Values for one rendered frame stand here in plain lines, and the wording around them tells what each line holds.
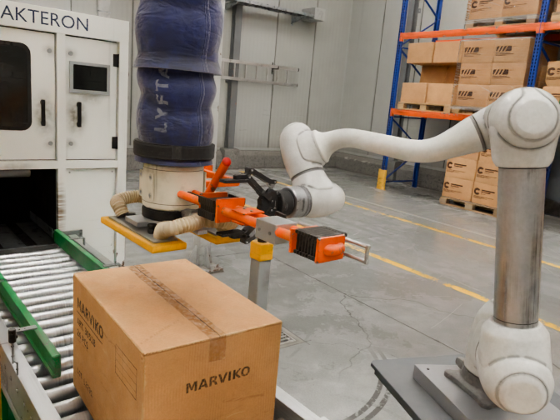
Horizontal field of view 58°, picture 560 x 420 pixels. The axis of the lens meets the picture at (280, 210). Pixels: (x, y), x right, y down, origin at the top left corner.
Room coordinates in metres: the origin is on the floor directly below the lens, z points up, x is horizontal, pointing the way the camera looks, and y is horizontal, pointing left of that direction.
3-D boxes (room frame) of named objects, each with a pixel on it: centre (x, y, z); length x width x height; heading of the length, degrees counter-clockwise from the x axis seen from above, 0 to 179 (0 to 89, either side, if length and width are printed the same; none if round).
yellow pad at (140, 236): (1.37, 0.38, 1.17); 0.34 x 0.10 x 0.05; 41
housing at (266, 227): (1.08, 0.01, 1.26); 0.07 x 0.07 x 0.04; 41
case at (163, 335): (1.42, 0.31, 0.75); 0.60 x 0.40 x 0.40; 38
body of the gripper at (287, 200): (1.34, 0.02, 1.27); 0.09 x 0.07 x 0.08; 131
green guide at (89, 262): (2.49, 0.85, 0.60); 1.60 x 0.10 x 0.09; 40
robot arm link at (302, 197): (1.39, -0.03, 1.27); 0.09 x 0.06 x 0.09; 41
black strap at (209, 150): (1.43, 0.31, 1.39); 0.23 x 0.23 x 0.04
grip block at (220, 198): (1.24, 0.15, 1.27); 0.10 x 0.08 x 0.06; 131
